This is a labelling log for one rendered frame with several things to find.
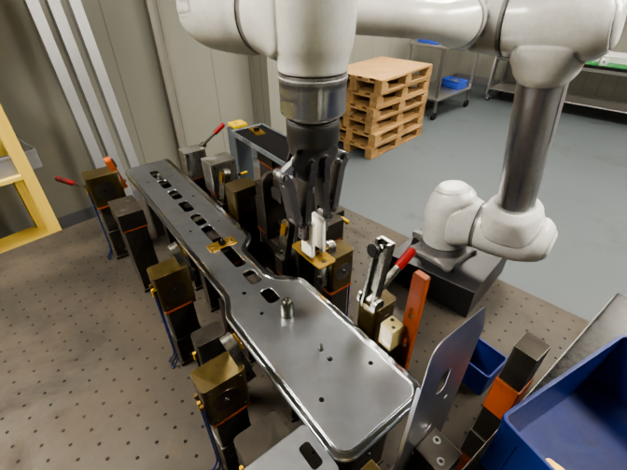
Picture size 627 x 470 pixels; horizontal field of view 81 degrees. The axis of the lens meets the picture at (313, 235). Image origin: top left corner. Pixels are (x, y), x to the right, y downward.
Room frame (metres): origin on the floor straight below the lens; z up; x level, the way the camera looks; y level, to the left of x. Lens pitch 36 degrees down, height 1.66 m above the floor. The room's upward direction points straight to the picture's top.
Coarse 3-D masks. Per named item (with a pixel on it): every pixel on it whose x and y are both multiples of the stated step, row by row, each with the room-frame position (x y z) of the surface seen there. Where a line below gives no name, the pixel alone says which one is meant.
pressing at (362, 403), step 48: (144, 192) 1.18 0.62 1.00; (192, 192) 1.17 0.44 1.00; (192, 240) 0.88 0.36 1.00; (240, 240) 0.88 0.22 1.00; (240, 288) 0.68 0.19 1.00; (288, 288) 0.68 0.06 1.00; (240, 336) 0.53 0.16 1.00; (288, 336) 0.53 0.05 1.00; (336, 336) 0.53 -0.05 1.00; (288, 384) 0.41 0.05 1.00; (336, 384) 0.41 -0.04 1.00; (384, 384) 0.41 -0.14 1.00; (336, 432) 0.32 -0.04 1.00; (384, 432) 0.32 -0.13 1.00
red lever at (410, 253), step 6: (408, 252) 0.64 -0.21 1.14; (414, 252) 0.64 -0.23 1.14; (402, 258) 0.63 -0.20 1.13; (408, 258) 0.63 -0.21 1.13; (396, 264) 0.62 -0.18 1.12; (402, 264) 0.62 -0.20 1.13; (390, 270) 0.62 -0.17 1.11; (396, 270) 0.61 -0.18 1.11; (390, 276) 0.61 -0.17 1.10; (390, 282) 0.60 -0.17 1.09; (384, 288) 0.59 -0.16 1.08; (372, 294) 0.58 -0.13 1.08
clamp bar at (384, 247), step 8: (376, 240) 0.60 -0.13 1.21; (384, 240) 0.59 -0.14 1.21; (368, 248) 0.57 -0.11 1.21; (376, 248) 0.56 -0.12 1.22; (384, 248) 0.58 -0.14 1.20; (392, 248) 0.58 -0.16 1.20; (376, 256) 0.56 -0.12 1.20; (384, 256) 0.57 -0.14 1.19; (376, 264) 0.59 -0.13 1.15; (384, 264) 0.57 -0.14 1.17; (368, 272) 0.59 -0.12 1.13; (376, 272) 0.58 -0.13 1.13; (384, 272) 0.57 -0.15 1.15; (368, 280) 0.58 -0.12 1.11; (376, 280) 0.58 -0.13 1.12; (384, 280) 0.57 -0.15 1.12; (368, 288) 0.58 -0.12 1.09; (376, 288) 0.56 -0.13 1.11; (376, 296) 0.56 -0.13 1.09
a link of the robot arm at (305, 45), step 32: (256, 0) 0.49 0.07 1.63; (288, 0) 0.46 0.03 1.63; (320, 0) 0.46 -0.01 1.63; (352, 0) 0.48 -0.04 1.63; (256, 32) 0.50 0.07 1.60; (288, 32) 0.46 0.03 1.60; (320, 32) 0.46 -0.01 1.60; (352, 32) 0.48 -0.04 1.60; (288, 64) 0.47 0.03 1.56; (320, 64) 0.46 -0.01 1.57
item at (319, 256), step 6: (294, 246) 0.52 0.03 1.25; (300, 246) 0.52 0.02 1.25; (300, 252) 0.51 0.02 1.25; (318, 252) 0.50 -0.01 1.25; (324, 252) 0.51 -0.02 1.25; (306, 258) 0.49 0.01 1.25; (312, 258) 0.49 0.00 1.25; (318, 258) 0.49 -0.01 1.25; (324, 258) 0.49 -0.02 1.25; (330, 258) 0.49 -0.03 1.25; (318, 264) 0.48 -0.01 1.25; (324, 264) 0.48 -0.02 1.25; (330, 264) 0.48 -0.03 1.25
